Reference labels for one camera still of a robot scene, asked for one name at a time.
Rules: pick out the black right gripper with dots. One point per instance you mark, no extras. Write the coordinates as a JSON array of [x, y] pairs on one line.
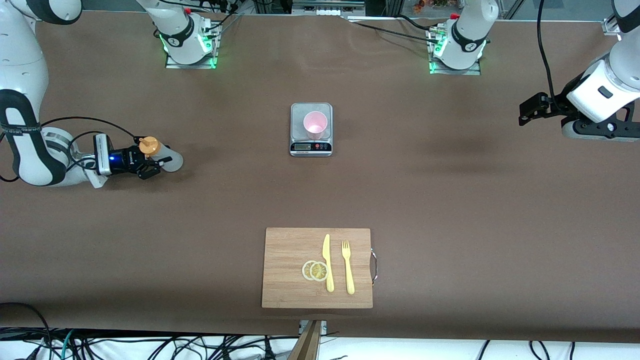
[[126, 159]]

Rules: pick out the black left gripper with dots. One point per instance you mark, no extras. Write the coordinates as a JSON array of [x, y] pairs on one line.
[[554, 106]]

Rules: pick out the translucent sauce bottle orange cap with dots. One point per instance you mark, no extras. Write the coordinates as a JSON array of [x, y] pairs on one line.
[[177, 162]]

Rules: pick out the pink plastic cup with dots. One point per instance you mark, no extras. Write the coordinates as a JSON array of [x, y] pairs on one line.
[[315, 125]]

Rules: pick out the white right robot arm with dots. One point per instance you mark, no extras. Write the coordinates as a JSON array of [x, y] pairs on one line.
[[20, 60]]

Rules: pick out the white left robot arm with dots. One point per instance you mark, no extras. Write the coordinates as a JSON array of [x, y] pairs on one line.
[[470, 35]]

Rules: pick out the brown table cover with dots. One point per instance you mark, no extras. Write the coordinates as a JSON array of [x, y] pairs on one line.
[[150, 225]]

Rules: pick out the silver digital kitchen scale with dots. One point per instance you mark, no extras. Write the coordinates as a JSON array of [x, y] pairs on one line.
[[297, 112]]

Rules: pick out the wooden cutting board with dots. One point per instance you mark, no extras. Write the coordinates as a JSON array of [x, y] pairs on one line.
[[285, 290]]

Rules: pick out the lemon slice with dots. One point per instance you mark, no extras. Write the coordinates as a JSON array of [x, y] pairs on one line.
[[305, 270], [318, 271]]

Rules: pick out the yellow plastic knife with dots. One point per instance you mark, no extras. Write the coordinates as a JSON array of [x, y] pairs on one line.
[[328, 275]]

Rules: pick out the white power strip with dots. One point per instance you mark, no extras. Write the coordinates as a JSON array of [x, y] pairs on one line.
[[330, 13]]

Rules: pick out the yellow plastic fork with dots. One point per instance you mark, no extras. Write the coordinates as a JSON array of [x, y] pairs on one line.
[[349, 277]]

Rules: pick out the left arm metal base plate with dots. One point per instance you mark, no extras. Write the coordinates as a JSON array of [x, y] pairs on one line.
[[475, 71]]

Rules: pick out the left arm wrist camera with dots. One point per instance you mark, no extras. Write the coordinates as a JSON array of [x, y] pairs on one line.
[[597, 130]]

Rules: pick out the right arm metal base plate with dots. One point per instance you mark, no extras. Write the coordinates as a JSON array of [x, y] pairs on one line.
[[212, 62]]

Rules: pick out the aluminium frame profile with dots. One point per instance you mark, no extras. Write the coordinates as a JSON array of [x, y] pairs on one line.
[[612, 26]]

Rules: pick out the small metal bracket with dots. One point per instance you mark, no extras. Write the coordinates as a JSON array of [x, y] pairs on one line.
[[324, 327]]

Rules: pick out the wooden post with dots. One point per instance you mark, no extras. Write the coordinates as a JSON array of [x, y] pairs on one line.
[[307, 345]]

